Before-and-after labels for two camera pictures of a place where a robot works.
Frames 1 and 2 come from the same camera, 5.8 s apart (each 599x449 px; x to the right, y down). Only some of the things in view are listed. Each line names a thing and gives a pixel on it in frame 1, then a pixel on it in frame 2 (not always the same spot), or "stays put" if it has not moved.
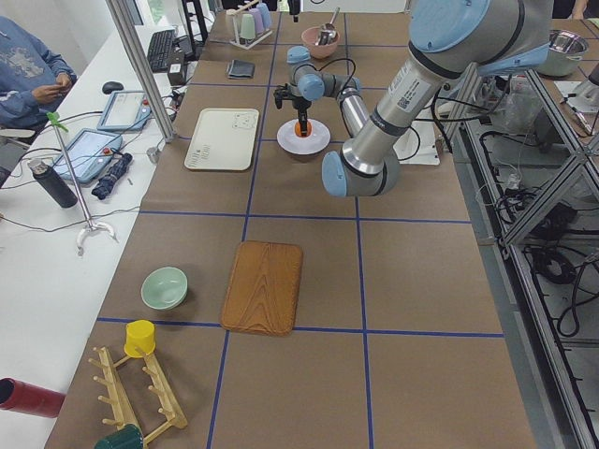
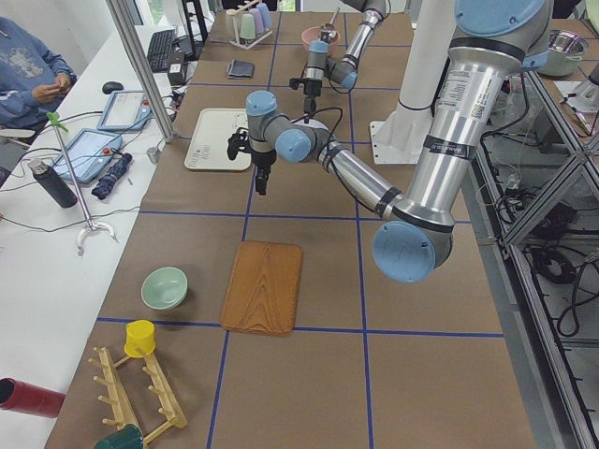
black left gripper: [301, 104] → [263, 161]
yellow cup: [141, 334] stays put
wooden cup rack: [122, 411] stays put
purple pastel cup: [257, 20] stays put
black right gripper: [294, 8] → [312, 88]
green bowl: [165, 288] stays put
